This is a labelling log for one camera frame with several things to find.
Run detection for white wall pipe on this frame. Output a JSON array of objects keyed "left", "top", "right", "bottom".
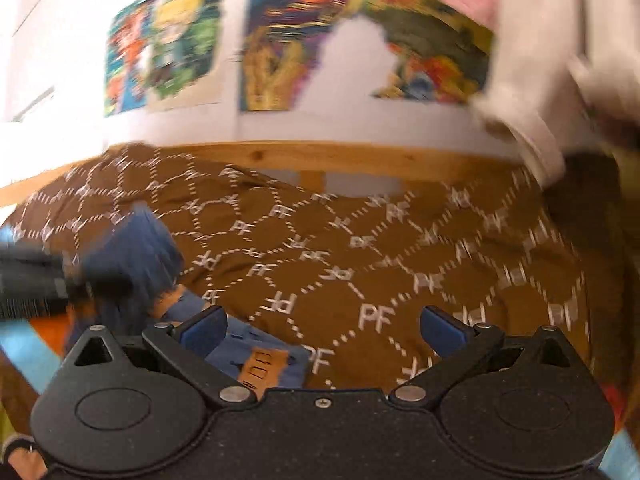
[{"left": 224, "top": 0, "right": 243, "bottom": 142}]

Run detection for blue cartoon wall poster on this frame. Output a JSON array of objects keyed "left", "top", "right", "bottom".
[{"left": 103, "top": 2, "right": 157, "bottom": 119}]

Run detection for blue printed pants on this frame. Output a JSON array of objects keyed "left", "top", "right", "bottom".
[{"left": 65, "top": 202, "right": 309, "bottom": 392}]

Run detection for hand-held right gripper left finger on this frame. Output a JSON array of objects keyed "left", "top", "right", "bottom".
[{"left": 60, "top": 304, "right": 257, "bottom": 411}]

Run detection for torn dark colourful wall poster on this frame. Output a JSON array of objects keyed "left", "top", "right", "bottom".
[{"left": 359, "top": 0, "right": 497, "bottom": 107}]

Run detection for colourful patchwork bed sheet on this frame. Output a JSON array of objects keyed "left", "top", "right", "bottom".
[{"left": 0, "top": 225, "right": 640, "bottom": 480}]

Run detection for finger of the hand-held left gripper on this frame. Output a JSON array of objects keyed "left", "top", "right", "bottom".
[{"left": 61, "top": 259, "right": 137, "bottom": 307}]

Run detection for swirly colourful wall poster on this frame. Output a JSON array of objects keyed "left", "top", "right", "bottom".
[{"left": 238, "top": 0, "right": 372, "bottom": 114}]

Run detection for wooden bed frame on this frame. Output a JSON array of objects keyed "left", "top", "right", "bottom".
[{"left": 0, "top": 139, "right": 640, "bottom": 211}]

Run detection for brown patterned blanket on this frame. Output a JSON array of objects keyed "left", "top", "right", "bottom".
[{"left": 0, "top": 142, "right": 626, "bottom": 396}]

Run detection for blond cartoon figure wall poster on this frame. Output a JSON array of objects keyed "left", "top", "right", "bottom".
[{"left": 144, "top": 0, "right": 227, "bottom": 112}]

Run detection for white folded cloth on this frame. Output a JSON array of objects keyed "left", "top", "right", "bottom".
[{"left": 567, "top": 52, "right": 640, "bottom": 127}]

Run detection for white hanging shirt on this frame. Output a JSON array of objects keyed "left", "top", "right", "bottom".
[{"left": 469, "top": 0, "right": 640, "bottom": 192}]

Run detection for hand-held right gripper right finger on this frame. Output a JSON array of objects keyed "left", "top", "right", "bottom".
[{"left": 389, "top": 304, "right": 591, "bottom": 409}]

